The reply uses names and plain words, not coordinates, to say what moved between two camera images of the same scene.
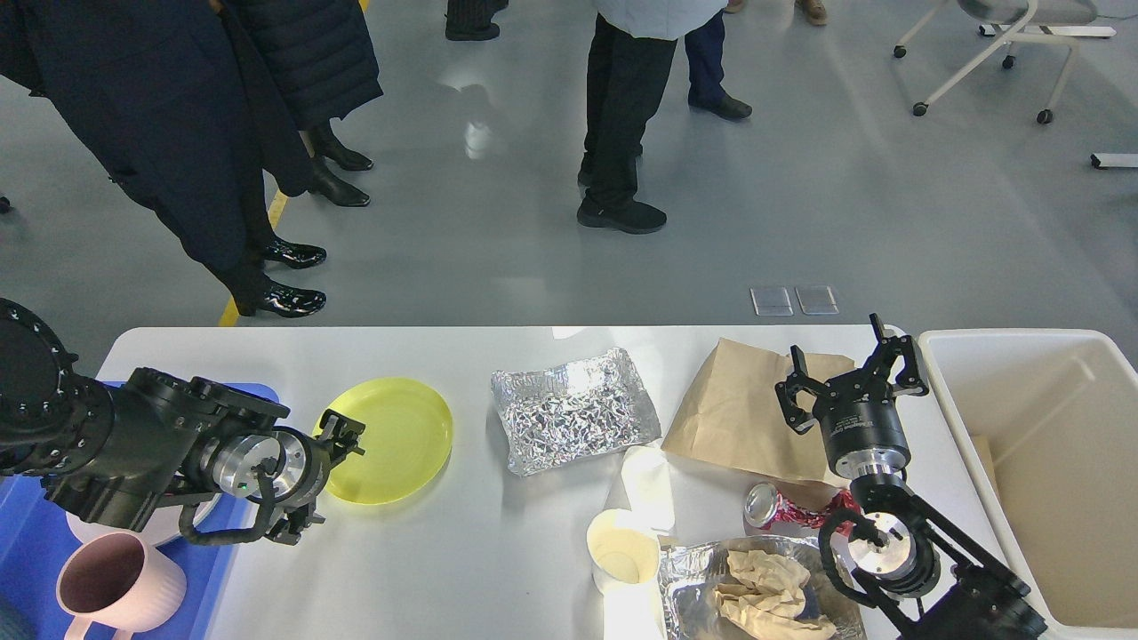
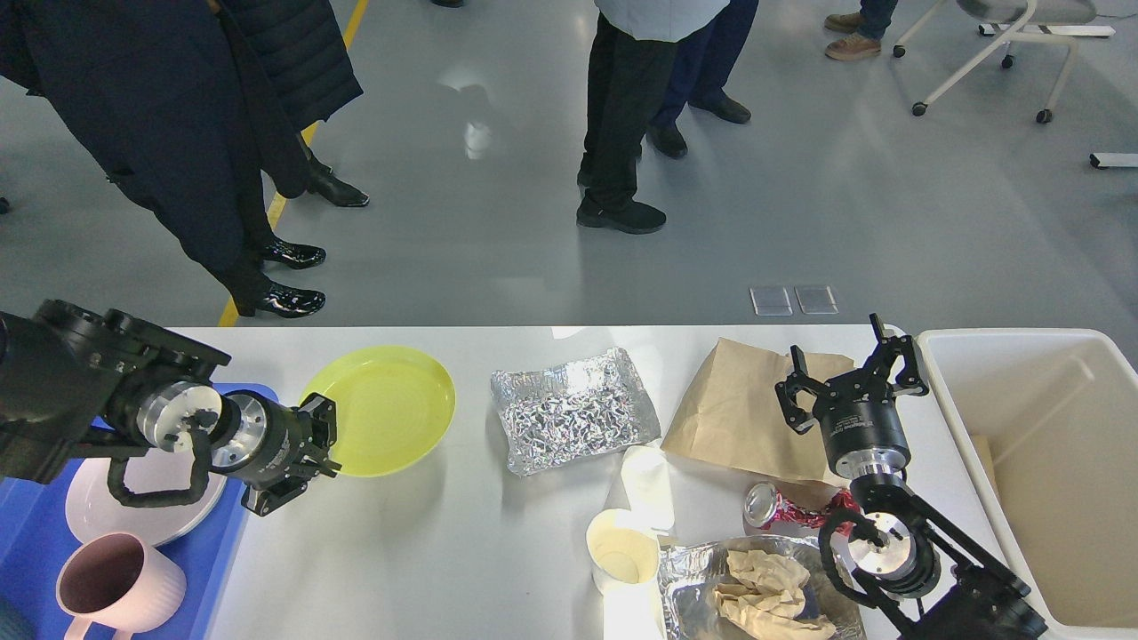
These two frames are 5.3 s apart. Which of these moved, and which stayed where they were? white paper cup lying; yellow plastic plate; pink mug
Moved: yellow plastic plate
Stayed: pink mug; white paper cup lying
